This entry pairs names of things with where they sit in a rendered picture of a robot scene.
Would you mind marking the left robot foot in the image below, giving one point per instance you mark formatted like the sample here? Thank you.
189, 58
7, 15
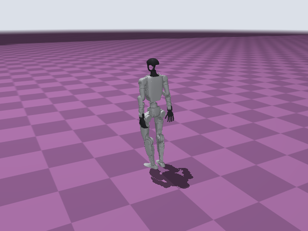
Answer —
155, 166

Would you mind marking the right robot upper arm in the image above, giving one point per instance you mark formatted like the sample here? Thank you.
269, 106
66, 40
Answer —
165, 86

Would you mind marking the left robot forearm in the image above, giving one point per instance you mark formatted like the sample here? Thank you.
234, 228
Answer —
141, 106

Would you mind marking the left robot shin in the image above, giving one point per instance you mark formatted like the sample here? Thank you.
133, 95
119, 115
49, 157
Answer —
150, 151

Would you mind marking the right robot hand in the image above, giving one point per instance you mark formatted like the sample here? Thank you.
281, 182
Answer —
170, 115

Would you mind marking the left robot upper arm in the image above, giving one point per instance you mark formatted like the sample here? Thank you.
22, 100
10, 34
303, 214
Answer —
142, 82

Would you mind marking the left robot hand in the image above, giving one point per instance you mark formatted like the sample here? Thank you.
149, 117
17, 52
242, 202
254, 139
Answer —
142, 122

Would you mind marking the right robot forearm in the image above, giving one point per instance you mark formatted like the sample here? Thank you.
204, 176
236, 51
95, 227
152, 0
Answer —
168, 102

